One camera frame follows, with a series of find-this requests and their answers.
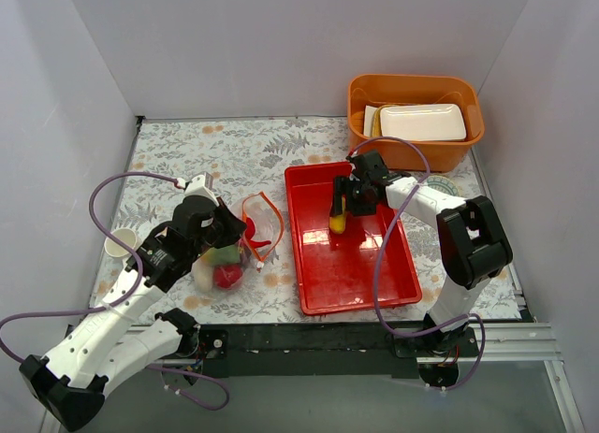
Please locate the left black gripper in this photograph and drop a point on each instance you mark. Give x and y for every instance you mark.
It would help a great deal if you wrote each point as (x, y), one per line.
(229, 225)

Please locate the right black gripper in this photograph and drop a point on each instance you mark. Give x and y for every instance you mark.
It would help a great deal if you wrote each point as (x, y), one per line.
(346, 190)

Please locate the green orange mango toy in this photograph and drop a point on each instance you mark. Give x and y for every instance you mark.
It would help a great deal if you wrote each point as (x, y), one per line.
(216, 257)

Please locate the yellow corn toy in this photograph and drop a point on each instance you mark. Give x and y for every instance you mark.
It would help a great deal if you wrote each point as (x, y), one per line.
(337, 215)

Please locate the clear zip top bag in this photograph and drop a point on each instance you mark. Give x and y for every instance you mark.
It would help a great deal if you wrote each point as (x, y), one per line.
(269, 226)

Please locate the red apple toy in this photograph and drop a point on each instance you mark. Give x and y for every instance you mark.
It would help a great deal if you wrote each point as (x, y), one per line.
(227, 276)

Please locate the red chili pepper toy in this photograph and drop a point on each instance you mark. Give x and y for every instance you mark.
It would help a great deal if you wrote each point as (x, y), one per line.
(249, 234)

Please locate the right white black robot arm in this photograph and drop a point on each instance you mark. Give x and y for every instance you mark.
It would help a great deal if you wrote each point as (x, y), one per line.
(473, 245)

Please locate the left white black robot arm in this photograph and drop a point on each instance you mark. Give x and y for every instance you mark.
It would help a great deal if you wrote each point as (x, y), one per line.
(74, 378)

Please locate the yellow plates in bin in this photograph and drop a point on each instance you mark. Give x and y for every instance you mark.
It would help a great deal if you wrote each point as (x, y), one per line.
(372, 126)

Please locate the white rectangular plate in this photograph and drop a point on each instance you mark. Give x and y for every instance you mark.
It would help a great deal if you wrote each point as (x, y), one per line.
(434, 122)

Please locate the red plastic tray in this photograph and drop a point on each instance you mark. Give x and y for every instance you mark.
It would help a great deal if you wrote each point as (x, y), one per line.
(335, 272)

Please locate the small patterned bowl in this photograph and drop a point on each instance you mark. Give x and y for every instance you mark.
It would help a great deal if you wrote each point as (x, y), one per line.
(443, 185)

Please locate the orange plastic bin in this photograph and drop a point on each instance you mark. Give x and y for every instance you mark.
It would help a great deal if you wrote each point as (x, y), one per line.
(377, 90)

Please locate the white cup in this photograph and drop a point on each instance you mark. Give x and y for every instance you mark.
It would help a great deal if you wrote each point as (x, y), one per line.
(121, 242)

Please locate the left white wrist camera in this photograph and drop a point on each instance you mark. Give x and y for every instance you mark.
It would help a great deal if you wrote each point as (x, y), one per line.
(201, 184)

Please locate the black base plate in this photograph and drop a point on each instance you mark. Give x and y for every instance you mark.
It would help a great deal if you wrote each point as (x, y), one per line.
(360, 349)

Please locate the aluminium frame rail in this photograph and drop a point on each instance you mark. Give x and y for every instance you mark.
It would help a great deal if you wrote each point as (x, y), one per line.
(496, 342)

